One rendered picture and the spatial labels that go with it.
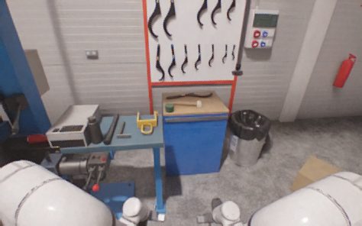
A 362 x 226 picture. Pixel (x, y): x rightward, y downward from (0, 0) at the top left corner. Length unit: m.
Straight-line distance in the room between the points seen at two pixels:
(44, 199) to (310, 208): 0.51
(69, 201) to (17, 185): 0.12
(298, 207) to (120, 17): 2.79
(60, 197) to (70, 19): 2.78
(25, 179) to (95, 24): 2.62
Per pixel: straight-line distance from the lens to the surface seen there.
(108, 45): 2.98
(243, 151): 2.64
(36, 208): 0.47
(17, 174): 0.55
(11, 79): 1.65
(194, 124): 2.05
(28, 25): 3.33
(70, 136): 1.41
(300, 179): 2.63
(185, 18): 2.87
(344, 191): 0.53
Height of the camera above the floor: 1.90
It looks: 29 degrees down
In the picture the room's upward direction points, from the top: 1 degrees clockwise
